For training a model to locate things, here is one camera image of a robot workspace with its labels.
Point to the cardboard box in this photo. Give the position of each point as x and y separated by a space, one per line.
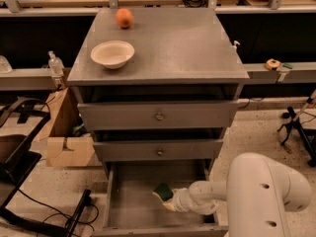
63 148

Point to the grey wooden drawer cabinet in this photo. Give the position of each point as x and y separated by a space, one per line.
181 55

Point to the black metal frame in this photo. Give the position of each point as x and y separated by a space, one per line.
16 163

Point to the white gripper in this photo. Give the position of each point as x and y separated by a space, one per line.
179 200

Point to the orange fruit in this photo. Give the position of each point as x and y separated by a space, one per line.
124 18

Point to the grey top drawer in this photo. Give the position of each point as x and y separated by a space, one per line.
153 115

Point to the small white pump bottle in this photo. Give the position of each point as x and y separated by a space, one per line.
235 45

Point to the grey middle drawer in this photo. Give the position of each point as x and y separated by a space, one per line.
144 150

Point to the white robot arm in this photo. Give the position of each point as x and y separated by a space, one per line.
259 191

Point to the black tripod stand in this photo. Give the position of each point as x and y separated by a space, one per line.
293 122

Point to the grey open bottom drawer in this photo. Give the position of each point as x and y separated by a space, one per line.
133 211

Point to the small green object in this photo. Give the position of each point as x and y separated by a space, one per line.
288 66

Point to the green yellow sponge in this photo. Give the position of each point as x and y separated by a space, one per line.
163 192

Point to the clear plastic bottle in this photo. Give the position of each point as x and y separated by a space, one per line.
55 64

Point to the white bowl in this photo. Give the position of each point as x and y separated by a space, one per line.
113 54

